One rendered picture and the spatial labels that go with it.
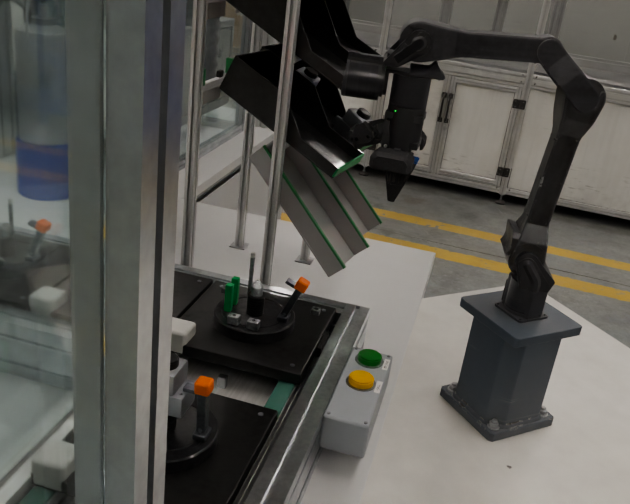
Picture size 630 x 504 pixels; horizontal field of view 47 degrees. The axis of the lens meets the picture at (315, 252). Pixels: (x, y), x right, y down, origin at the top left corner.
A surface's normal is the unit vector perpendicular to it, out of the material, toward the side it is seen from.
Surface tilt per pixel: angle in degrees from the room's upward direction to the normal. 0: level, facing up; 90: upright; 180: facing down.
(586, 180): 90
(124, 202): 90
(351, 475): 0
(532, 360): 90
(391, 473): 0
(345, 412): 0
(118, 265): 90
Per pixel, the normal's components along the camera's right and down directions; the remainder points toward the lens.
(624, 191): -0.30, 0.36
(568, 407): 0.12, -0.91
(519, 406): 0.46, 0.41
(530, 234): 0.01, -0.11
